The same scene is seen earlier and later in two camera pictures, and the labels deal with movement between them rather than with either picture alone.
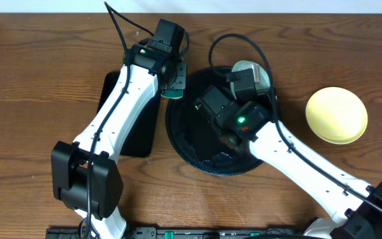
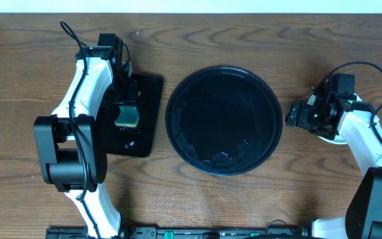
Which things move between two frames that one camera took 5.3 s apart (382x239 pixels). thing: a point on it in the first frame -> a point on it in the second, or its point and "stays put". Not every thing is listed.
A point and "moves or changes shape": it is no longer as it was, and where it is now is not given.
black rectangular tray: (140, 141) stays put
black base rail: (203, 232) stays put
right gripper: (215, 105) -> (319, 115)
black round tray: (193, 138) stays put
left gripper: (181, 79) -> (133, 94)
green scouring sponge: (172, 93) moves or changes shape
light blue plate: (261, 78) -> (339, 139)
